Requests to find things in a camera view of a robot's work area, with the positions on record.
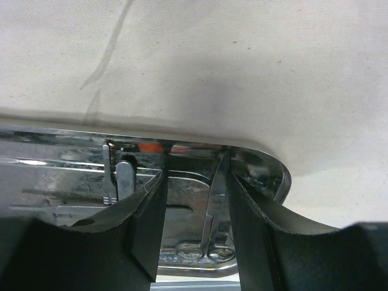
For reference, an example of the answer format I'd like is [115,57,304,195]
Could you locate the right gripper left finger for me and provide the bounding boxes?
[1,172,167,290]

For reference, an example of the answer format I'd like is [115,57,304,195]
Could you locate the beige cloth wrap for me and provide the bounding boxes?
[1,1,387,227]

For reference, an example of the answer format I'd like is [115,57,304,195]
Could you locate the curved steel scissors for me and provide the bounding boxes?
[175,150,235,263]

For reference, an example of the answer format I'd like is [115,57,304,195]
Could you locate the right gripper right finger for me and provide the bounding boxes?
[227,173,387,290]

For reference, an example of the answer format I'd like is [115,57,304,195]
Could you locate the steel instrument tray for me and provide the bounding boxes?
[1,124,292,278]

